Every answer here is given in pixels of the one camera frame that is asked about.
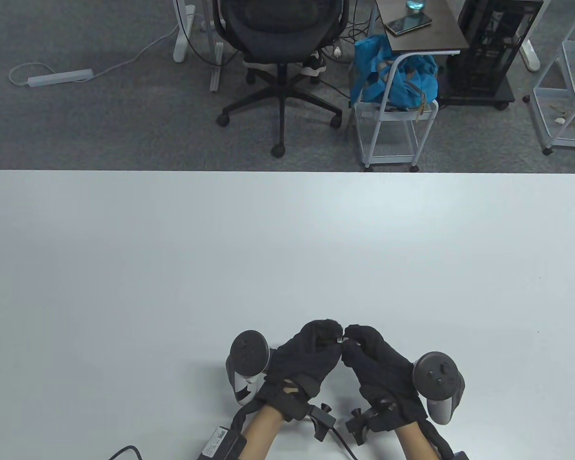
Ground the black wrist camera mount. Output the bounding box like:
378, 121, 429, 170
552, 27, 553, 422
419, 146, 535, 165
345, 406, 379, 446
310, 402, 337, 442

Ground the black computer tower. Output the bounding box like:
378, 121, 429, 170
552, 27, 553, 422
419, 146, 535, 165
448, 0, 544, 94

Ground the black round-top controller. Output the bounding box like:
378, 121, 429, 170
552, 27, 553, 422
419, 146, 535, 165
412, 351, 465, 426
225, 331, 271, 407

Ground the person's left forearm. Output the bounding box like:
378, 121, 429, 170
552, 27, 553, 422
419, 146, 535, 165
240, 405, 288, 460

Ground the blue fabric bag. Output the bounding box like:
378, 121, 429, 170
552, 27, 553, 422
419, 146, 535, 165
350, 34, 440, 110

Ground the person's right forearm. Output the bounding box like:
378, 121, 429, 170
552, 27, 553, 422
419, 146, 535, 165
395, 422, 444, 460

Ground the person's right hand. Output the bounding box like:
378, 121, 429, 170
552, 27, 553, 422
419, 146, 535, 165
341, 325, 429, 432

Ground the black smartphone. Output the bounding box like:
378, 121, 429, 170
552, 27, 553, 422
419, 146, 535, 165
384, 14, 433, 36

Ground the white wire shelf cart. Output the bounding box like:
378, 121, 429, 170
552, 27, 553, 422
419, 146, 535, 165
523, 0, 575, 156

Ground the black wheeled stand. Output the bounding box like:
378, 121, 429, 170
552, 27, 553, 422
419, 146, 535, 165
436, 77, 516, 112

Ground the black mesh office chair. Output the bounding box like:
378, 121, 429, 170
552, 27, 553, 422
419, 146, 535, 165
212, 0, 350, 159

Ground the thin white desk leg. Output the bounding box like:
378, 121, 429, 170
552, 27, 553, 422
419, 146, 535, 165
204, 0, 226, 92

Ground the black box with white label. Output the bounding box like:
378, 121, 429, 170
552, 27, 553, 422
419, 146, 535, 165
199, 424, 247, 460

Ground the white power cable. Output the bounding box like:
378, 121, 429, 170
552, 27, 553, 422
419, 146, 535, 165
8, 22, 180, 87

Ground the white power strip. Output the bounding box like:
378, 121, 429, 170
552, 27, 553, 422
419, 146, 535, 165
27, 69, 95, 88

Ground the white side table dark top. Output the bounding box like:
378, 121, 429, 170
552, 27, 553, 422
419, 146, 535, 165
354, 0, 470, 173

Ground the black braided cable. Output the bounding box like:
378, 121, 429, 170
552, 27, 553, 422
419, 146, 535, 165
229, 402, 262, 434
421, 419, 456, 456

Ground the person's left hand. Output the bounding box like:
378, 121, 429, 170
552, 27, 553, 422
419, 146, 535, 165
255, 320, 344, 422

